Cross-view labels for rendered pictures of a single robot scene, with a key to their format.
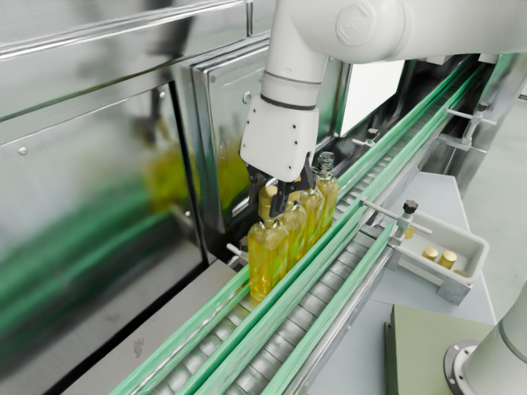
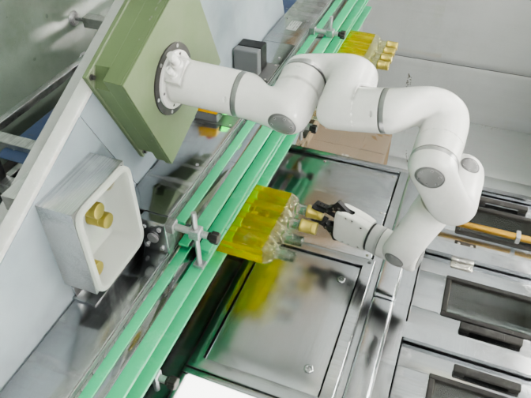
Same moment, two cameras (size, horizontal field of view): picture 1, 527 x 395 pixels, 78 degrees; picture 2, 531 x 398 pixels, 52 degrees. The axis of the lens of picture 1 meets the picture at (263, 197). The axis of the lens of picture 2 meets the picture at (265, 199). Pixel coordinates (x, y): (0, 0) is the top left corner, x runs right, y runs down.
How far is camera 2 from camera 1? 1.54 m
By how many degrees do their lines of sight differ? 85
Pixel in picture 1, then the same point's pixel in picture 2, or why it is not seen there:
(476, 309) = (79, 143)
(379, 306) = (134, 173)
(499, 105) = not seen: outside the picture
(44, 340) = (303, 173)
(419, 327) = (174, 137)
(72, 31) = not seen: hidden behind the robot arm
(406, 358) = (190, 118)
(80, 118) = not seen: hidden behind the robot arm
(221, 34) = (385, 278)
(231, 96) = (350, 271)
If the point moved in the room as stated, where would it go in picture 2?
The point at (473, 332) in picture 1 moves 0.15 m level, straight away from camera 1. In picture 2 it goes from (156, 118) to (114, 142)
